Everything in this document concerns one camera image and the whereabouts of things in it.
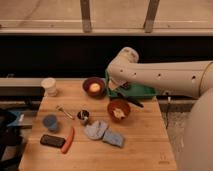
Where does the yellow round fruit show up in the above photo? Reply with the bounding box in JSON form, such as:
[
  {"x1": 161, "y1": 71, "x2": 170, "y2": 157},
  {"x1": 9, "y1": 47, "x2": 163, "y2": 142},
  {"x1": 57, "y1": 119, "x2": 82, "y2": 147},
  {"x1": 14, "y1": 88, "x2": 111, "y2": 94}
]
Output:
[{"x1": 89, "y1": 83, "x2": 101, "y2": 93}]

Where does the white plastic cup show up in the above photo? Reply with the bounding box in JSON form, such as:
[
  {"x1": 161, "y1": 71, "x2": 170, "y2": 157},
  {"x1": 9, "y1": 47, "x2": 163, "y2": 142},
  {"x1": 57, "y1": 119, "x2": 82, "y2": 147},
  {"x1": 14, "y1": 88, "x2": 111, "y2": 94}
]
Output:
[{"x1": 41, "y1": 78, "x2": 57, "y2": 97}]

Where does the black handled brush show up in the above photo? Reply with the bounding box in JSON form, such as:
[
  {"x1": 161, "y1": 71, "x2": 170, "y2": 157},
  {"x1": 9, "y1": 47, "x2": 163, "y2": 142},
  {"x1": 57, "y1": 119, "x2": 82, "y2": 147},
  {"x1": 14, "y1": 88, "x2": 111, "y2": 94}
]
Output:
[{"x1": 117, "y1": 92, "x2": 144, "y2": 108}]

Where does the grey blue cloth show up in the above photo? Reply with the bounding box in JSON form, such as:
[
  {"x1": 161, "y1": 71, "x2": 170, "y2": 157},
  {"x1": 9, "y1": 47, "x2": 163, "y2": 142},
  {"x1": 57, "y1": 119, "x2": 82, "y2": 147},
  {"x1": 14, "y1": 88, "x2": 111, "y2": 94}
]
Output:
[{"x1": 84, "y1": 120, "x2": 108, "y2": 140}]

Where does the black smartphone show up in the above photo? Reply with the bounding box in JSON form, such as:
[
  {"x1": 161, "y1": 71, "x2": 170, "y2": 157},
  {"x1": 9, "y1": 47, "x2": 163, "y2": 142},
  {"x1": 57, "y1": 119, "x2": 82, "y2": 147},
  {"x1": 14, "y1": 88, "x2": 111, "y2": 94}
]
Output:
[{"x1": 40, "y1": 134, "x2": 65, "y2": 148}]

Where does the pale food in orange bowl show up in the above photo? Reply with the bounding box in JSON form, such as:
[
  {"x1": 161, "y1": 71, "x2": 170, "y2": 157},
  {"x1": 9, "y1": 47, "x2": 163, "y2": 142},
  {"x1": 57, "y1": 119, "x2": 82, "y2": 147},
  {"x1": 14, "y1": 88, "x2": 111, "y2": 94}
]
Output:
[{"x1": 113, "y1": 109, "x2": 125, "y2": 119}]

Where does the small metal cup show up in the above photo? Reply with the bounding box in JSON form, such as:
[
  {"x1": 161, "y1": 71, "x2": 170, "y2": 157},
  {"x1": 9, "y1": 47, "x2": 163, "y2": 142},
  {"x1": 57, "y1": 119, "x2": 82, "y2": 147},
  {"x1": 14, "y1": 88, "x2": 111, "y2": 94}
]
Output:
[{"x1": 77, "y1": 110, "x2": 89, "y2": 125}]

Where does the maroon bowl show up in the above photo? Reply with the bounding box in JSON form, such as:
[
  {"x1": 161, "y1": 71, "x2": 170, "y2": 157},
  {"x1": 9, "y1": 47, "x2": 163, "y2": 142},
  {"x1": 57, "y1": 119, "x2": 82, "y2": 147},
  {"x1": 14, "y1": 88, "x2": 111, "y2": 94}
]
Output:
[{"x1": 82, "y1": 77, "x2": 105, "y2": 98}]

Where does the blue sponge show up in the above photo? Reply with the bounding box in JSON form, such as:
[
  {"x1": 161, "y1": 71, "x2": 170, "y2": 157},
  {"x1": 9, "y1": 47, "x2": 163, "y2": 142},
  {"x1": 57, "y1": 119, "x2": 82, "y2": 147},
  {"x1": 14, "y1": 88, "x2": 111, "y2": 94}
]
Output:
[{"x1": 102, "y1": 130, "x2": 124, "y2": 148}]

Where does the metal spoon tool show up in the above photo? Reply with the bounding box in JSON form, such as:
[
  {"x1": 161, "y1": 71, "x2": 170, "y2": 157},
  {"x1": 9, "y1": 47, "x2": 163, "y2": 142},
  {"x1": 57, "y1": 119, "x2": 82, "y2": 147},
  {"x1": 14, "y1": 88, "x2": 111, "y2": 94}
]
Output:
[{"x1": 56, "y1": 106, "x2": 74, "y2": 120}]

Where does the orange bowl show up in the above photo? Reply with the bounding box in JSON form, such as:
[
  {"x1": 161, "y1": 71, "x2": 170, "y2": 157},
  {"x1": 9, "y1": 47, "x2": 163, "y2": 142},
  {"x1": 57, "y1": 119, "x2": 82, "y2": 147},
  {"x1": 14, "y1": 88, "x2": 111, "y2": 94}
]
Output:
[{"x1": 107, "y1": 99, "x2": 131, "y2": 122}]

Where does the green plastic tray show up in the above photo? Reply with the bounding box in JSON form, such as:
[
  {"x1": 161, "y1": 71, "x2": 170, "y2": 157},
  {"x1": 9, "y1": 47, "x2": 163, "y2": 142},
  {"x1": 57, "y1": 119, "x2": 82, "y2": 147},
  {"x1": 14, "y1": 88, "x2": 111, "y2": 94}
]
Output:
[{"x1": 106, "y1": 83, "x2": 157, "y2": 99}]

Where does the blue plastic cup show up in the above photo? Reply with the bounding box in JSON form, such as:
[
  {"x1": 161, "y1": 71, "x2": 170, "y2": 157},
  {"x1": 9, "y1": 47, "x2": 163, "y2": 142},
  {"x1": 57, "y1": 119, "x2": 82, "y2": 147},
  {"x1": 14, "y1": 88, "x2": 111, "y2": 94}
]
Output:
[{"x1": 42, "y1": 114, "x2": 59, "y2": 132}]

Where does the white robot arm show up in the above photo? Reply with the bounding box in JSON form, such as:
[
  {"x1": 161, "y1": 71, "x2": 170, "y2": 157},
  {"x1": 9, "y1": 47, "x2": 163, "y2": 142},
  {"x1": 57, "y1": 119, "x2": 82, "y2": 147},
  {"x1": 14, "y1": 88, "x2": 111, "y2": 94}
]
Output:
[{"x1": 107, "y1": 47, "x2": 213, "y2": 171}]

